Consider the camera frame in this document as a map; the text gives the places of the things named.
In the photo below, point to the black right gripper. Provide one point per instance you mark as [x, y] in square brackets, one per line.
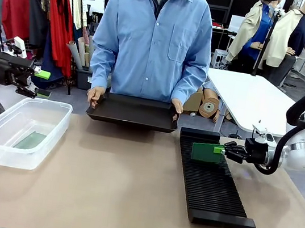
[256, 151]

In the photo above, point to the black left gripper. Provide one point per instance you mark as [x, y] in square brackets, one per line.
[7, 69]

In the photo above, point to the black plastic tray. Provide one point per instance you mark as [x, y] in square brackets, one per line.
[133, 114]

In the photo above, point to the blue-sleeved right forearm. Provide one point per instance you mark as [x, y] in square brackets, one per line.
[102, 66]

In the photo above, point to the blue-sleeved left forearm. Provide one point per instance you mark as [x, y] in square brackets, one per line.
[190, 82]

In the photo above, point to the person's right hand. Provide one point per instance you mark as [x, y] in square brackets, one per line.
[94, 96]

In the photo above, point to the person's left hand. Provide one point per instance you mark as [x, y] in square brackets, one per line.
[177, 104]

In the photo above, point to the black slotted PCB rack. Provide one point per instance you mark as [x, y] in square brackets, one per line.
[210, 185]

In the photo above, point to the brown cardboard spool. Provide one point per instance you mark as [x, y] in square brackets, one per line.
[209, 105]

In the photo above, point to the cardboard fabric rolls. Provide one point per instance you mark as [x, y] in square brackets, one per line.
[82, 52]

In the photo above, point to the white background table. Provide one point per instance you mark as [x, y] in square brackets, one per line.
[252, 100]

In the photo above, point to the red dress on hanger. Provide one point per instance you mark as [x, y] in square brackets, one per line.
[60, 28]

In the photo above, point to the clear plastic box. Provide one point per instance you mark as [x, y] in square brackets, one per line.
[13, 139]

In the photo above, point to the black jacket on hanger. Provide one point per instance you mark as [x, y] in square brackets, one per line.
[38, 16]

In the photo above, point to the red shirt on hanger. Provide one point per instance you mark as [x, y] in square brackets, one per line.
[15, 4]

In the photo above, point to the cream garment on hanger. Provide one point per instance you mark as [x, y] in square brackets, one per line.
[78, 5]

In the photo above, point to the person in blue shirt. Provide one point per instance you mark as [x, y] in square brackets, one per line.
[155, 40]

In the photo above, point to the mannequin in beige jacket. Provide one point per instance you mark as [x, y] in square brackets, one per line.
[254, 29]

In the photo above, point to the mannequin in cream navy top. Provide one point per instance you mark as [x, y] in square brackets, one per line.
[293, 37]

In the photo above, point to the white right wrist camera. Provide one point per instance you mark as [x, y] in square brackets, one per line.
[264, 135]

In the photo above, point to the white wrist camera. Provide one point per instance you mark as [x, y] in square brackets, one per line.
[264, 135]
[19, 46]

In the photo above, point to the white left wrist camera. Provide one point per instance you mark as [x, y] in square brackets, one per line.
[19, 46]

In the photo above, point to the black camera pole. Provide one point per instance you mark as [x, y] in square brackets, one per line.
[266, 42]

